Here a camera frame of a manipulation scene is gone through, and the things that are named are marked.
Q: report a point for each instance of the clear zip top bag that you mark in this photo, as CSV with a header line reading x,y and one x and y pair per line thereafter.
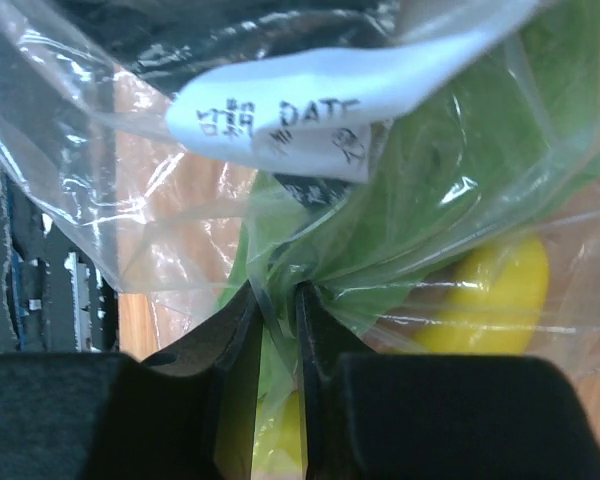
x,y
311,118

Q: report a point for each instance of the fake green leafy vegetable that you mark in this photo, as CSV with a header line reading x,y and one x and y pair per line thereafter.
x,y
510,147

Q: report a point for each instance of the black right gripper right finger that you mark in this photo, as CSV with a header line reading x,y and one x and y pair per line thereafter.
x,y
425,416

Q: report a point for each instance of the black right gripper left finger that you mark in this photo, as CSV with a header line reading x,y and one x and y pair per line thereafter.
x,y
186,412

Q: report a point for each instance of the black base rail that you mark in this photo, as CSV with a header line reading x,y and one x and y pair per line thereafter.
x,y
83,86

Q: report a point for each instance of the fake yellow banana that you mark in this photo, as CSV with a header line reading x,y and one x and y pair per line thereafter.
x,y
488,303

